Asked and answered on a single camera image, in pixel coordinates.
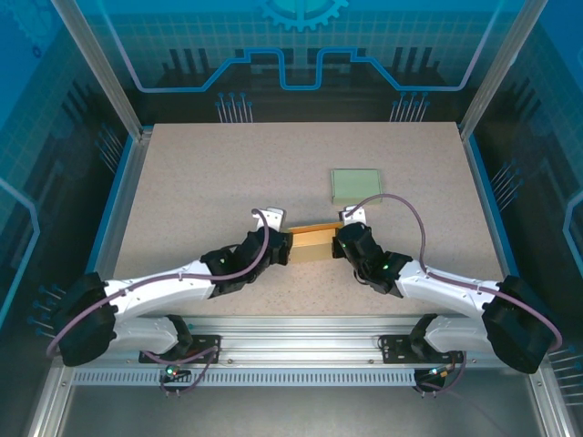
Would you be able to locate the yellow paper box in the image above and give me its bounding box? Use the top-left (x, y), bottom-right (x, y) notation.
top-left (289, 221), bottom-right (343, 265)

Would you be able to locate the green paper box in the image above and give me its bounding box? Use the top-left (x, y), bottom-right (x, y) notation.
top-left (329, 168), bottom-right (383, 207)

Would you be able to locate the small LED connector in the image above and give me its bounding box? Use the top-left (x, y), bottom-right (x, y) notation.
top-left (159, 361), bottom-right (192, 388)
top-left (425, 363), bottom-right (456, 383)

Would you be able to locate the blue side strip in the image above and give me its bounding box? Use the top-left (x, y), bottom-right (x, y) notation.
top-left (463, 134), bottom-right (532, 313)

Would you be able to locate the grey metal shelf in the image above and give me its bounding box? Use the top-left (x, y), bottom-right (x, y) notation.
top-left (56, 385), bottom-right (547, 437)

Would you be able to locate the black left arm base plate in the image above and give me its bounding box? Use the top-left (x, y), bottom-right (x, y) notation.
top-left (138, 334), bottom-right (223, 364)

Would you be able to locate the aluminium mounting rail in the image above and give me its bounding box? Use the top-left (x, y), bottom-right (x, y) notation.
top-left (58, 316), bottom-right (555, 372)

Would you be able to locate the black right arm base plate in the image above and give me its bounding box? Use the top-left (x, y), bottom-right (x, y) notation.
top-left (379, 334), bottom-right (465, 365)

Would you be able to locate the slotted grey cable duct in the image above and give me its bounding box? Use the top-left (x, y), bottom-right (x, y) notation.
top-left (71, 369), bottom-right (419, 389)

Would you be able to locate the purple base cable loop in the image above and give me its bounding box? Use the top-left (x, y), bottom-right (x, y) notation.
top-left (412, 350), bottom-right (470, 398)
top-left (143, 336), bottom-right (224, 397)

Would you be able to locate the aluminium side rail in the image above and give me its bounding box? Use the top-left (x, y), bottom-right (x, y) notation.
top-left (75, 129), bottom-right (154, 331)

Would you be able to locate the aluminium frame post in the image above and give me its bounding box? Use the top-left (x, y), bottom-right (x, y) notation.
top-left (457, 0), bottom-right (550, 140)
top-left (50, 0), bottom-right (154, 140)

